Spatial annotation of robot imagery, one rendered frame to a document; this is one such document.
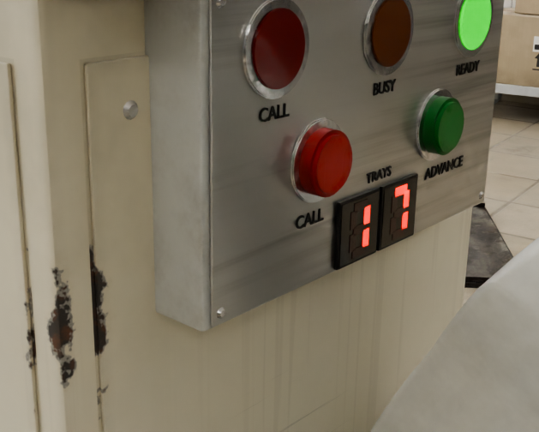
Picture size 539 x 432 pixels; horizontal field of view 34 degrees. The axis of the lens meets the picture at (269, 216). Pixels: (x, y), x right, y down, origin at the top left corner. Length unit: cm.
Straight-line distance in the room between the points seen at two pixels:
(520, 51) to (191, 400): 366
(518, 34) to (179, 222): 369
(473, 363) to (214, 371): 13
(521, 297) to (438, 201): 19
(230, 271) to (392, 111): 12
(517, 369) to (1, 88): 22
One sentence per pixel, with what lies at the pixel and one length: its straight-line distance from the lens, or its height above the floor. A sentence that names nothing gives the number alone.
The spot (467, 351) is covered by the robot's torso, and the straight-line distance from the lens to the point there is 36.
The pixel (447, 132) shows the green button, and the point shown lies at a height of 76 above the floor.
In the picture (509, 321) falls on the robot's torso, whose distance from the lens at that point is 33.
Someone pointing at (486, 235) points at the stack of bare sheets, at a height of 2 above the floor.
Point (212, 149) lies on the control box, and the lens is 34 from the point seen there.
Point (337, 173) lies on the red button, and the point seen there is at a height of 76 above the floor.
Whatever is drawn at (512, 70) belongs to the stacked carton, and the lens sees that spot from 404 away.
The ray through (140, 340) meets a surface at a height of 69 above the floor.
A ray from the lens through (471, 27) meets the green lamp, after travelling 48.
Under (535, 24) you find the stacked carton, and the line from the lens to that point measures 399.
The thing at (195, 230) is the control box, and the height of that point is 74.
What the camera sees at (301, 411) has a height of 61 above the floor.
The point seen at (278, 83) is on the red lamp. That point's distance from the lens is 35.
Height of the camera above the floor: 86
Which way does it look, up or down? 19 degrees down
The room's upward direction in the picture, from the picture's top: 1 degrees clockwise
